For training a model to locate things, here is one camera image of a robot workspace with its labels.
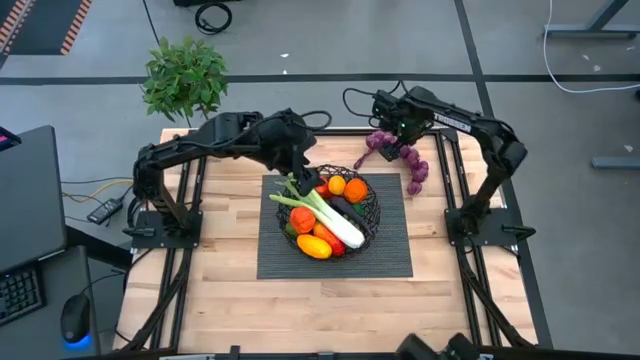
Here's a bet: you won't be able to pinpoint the red orange toy mango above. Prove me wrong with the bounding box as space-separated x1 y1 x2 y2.
312 221 347 258

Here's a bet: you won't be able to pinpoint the dark grey desk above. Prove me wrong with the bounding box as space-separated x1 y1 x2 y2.
0 244 104 360

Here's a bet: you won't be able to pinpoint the grey metal floor foot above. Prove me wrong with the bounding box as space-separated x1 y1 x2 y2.
591 156 640 170

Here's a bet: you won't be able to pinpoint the black power adapter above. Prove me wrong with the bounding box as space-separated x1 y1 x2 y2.
86 197 125 225

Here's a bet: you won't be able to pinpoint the black wire basket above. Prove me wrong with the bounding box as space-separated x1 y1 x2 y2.
274 163 382 261

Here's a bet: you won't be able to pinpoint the coiled black cable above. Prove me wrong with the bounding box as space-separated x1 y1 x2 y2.
193 1 234 36

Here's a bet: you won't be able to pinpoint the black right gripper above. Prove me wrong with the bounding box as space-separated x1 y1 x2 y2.
370 85 437 163

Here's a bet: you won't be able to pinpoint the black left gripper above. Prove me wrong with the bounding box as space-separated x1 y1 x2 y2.
259 107 325 197

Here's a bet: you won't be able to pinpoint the pale green toy celery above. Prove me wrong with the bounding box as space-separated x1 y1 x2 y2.
268 173 366 250

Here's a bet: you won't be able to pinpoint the orange toy carrot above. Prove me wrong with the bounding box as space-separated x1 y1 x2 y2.
314 175 334 200

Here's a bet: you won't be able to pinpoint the purple toy grape string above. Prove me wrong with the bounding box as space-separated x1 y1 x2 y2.
352 129 430 196

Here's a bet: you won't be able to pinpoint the black metal table frame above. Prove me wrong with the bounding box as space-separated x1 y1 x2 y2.
117 117 539 360

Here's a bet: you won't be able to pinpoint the black rounded equipment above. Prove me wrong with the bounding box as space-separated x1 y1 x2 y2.
396 332 482 360

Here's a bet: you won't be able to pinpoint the yellow cable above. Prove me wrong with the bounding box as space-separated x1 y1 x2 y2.
62 178 135 205

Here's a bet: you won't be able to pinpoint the grey woven placemat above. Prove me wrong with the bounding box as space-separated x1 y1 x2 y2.
256 173 415 280

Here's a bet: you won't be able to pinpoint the purple eggplant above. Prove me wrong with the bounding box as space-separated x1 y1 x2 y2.
327 195 369 231

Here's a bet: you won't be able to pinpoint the large dark desk monitor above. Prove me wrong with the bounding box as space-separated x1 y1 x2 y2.
0 124 69 274

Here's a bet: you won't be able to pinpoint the black backlit keyboard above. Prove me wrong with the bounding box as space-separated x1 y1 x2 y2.
0 264 46 327

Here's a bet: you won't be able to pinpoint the orange-red pepper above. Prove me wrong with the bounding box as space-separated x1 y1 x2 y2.
289 206 317 235

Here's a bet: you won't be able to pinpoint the black glowing computer mouse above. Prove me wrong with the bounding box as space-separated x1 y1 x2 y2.
59 293 92 349

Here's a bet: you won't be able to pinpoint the round orange toy tangerine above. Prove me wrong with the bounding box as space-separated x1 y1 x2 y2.
343 178 370 205

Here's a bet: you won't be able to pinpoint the white floor cable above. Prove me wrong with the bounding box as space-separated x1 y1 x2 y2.
542 0 640 95

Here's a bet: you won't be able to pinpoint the black orange striped floor mat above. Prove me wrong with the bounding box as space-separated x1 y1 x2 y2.
0 0 94 57

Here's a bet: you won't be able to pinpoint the green leafy potted plant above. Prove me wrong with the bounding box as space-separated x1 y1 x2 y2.
141 35 230 124

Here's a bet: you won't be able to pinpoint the grey metal table legs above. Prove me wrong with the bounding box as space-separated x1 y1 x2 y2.
543 0 640 40

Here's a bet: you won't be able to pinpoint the red black device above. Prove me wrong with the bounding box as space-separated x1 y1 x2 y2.
0 126 22 153

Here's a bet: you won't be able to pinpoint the yellow toy pepper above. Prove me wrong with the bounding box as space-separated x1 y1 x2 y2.
296 233 334 260

